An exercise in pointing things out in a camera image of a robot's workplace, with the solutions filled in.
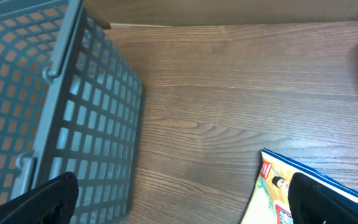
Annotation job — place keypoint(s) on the yellow snack bag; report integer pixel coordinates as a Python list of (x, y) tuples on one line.
[(269, 201)]

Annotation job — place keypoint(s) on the grey plastic shopping basket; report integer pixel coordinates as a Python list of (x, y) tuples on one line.
[(69, 102)]

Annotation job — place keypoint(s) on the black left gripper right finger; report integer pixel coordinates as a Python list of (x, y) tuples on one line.
[(313, 203)]

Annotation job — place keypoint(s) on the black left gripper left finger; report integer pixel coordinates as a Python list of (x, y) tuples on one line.
[(51, 203)]

